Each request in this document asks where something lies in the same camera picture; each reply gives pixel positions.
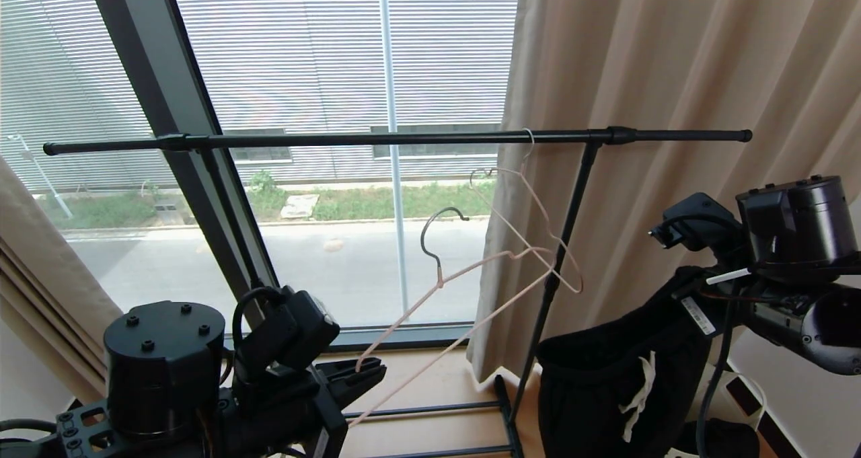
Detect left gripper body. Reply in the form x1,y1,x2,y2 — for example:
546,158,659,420
215,370,351,458

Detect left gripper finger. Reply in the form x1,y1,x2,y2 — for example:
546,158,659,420
315,357,389,389
332,383,379,413

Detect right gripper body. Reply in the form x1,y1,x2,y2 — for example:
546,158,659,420
673,266,861,378

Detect pink clothes hanger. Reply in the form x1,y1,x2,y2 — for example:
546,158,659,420
468,128,584,295
346,206,561,429

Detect black shorts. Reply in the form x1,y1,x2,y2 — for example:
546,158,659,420
534,266,732,458

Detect white laundry basket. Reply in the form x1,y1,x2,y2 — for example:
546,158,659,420
662,369,768,458

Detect black clothes rack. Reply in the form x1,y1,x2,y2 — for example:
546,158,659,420
43,126,753,458

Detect black garment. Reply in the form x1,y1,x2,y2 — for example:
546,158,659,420
673,417,761,458

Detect beige curtain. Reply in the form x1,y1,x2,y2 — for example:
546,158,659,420
0,154,126,406
465,0,861,386

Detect window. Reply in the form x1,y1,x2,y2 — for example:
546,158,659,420
0,0,523,348

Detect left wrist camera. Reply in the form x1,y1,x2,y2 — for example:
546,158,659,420
231,286,341,382

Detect black cable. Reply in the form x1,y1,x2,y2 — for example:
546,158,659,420
696,280,745,458
231,286,288,352

